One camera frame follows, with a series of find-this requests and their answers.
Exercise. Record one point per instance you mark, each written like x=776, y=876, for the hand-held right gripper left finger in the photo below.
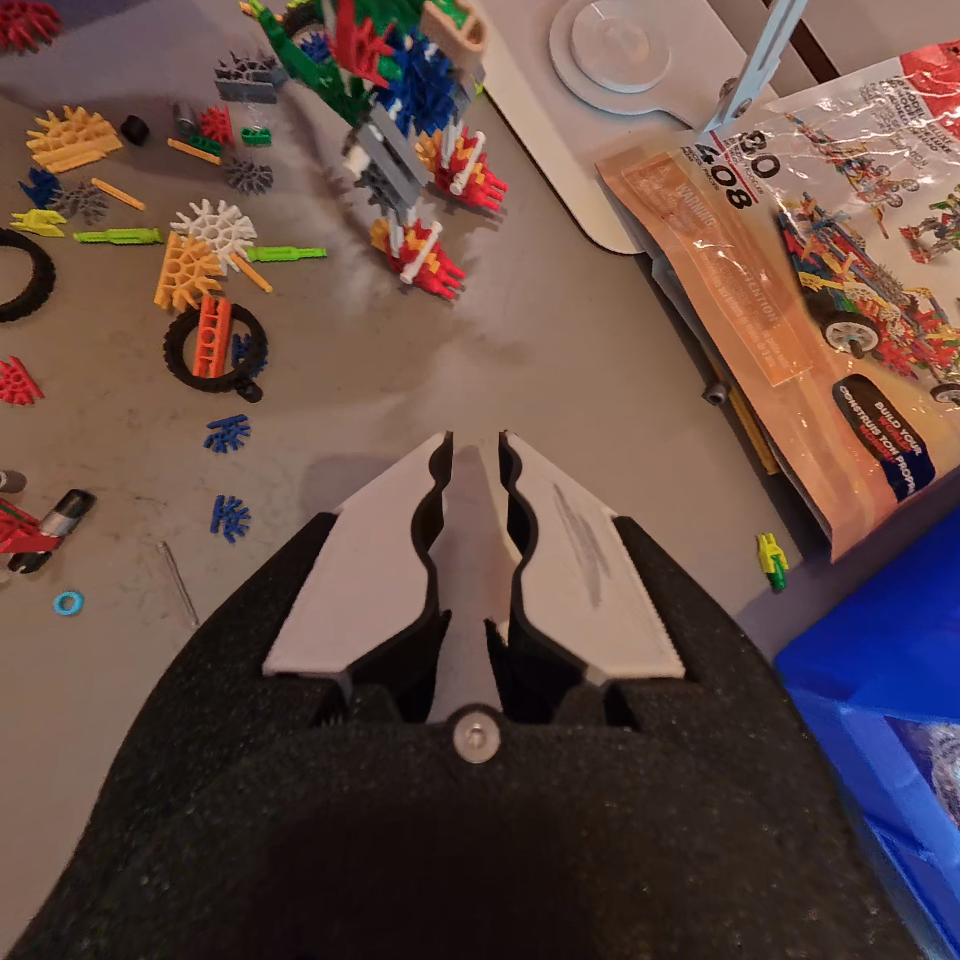
x=352, y=592

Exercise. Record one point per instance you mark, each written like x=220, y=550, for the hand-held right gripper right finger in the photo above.
x=592, y=600

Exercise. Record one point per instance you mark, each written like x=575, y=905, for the thin dark grey rod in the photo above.
x=178, y=581

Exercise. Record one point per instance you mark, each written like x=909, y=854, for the yellow clip connector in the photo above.
x=769, y=551

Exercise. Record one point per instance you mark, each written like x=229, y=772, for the short dark green rod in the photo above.
x=778, y=581

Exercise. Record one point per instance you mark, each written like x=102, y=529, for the lime green rod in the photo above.
x=118, y=236
x=285, y=253

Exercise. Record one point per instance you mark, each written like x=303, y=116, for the multicoloured construction toy model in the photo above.
x=390, y=112

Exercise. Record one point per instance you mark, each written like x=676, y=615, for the small blue fan connector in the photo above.
x=226, y=435
x=39, y=187
x=230, y=519

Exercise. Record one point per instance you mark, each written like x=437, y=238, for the small black connector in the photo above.
x=249, y=391

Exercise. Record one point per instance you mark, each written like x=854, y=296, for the long tan rod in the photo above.
x=757, y=442

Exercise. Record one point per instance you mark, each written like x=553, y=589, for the orange connector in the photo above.
x=212, y=337

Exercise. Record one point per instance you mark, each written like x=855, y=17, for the blue plastic bin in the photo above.
x=862, y=712

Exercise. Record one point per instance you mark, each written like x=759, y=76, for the black rubber tyre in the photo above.
x=41, y=277
x=174, y=352

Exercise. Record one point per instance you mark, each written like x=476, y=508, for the K'nex instruction bag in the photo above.
x=787, y=337

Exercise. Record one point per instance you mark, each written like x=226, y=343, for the short yellow rod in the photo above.
x=251, y=274
x=180, y=146
x=79, y=159
x=118, y=195

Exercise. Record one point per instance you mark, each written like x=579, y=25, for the grey cylinder spacer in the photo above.
x=11, y=481
x=185, y=118

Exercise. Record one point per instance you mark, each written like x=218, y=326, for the large yellow fan connector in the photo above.
x=187, y=274

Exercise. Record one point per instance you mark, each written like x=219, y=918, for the clear plastic bag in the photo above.
x=937, y=772

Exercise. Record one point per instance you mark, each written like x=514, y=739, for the white snowflake connector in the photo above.
x=214, y=229

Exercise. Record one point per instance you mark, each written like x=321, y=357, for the small red snowflake connector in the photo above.
x=19, y=382

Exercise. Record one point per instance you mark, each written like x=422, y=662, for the dark grey snowflake connector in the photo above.
x=247, y=176
x=79, y=204

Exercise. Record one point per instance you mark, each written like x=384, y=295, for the green clip connector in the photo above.
x=255, y=136

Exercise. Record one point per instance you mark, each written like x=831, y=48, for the small green connector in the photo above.
x=206, y=146

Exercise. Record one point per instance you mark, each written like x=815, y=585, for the lime clip connector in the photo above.
x=37, y=223

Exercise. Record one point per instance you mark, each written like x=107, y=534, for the black cylinder spacer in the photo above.
x=135, y=130

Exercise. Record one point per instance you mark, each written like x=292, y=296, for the grey connector with flat strip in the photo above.
x=247, y=82

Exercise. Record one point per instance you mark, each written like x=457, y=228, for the yellow half-circle connector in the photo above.
x=71, y=131

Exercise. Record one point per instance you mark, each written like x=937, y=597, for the pale slotted stand strut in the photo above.
x=765, y=52

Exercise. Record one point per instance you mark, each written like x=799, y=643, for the red fan connector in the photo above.
x=26, y=22

